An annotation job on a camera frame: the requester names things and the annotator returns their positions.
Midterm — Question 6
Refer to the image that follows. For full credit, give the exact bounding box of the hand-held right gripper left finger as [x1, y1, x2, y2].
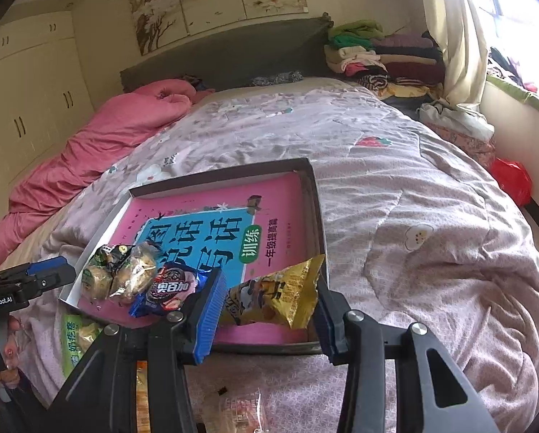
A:
[48, 267, 229, 433]

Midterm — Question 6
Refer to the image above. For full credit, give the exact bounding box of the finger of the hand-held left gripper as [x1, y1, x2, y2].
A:
[25, 265, 78, 302]
[0, 255, 71, 286]

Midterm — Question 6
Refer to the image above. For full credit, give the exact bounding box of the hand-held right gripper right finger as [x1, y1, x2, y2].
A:
[314, 280, 502, 433]

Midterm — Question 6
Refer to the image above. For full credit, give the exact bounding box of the blue cookie packet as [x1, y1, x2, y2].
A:
[129, 262, 213, 319]

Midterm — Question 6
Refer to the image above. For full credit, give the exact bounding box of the yellow snack packet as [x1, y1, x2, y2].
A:
[219, 254, 327, 331]

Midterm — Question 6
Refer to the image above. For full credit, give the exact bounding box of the clear pastry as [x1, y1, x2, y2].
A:
[111, 241, 163, 306]

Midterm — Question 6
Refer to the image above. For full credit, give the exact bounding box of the shallow grey cardboard box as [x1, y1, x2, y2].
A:
[58, 158, 330, 356]

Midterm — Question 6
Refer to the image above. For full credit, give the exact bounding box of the person's left hand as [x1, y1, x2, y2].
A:
[0, 316, 24, 385]

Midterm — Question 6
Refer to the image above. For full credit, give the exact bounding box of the green and white snack packet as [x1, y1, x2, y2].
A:
[61, 313, 104, 379]

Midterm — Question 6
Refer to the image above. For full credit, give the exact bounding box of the clear wrapped snack packet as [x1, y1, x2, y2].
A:
[201, 388, 264, 433]

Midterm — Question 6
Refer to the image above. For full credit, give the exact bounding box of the orange snack packet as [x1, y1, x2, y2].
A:
[134, 360, 151, 433]

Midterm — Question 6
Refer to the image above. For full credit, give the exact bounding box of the floral lilac quilt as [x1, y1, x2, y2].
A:
[25, 76, 539, 433]

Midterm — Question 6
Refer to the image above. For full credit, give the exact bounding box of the pink and blue book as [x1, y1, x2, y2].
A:
[78, 170, 317, 346]

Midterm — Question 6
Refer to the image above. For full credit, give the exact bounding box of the pink quilt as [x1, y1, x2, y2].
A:
[0, 78, 217, 272]

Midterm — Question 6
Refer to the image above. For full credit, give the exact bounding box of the cream wardrobe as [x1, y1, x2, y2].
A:
[0, 11, 94, 231]

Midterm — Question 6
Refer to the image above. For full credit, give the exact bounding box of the pink floral bag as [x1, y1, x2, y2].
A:
[426, 122, 498, 170]

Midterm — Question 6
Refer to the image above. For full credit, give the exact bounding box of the dark patterned pillow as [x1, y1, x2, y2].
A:
[184, 75, 217, 93]
[250, 70, 304, 88]

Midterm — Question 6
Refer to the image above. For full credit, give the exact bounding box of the red plastic bag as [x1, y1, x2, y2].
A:
[489, 158, 533, 209]

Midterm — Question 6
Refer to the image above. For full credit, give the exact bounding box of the white cloth bundle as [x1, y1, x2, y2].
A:
[417, 99, 494, 143]

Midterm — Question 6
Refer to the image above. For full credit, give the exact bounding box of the grey bed headboard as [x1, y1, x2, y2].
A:
[119, 13, 334, 96]

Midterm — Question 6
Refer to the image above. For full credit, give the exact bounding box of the stack of folded clothes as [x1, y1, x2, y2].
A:
[324, 19, 446, 105]

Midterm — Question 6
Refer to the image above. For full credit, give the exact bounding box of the green window sill cover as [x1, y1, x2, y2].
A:
[485, 74, 539, 123]

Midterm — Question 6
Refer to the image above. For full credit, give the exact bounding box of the cream curtain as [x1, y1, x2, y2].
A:
[416, 0, 496, 110]

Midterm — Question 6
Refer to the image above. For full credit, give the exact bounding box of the pile of dark clothes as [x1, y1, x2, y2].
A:
[486, 45, 539, 93]

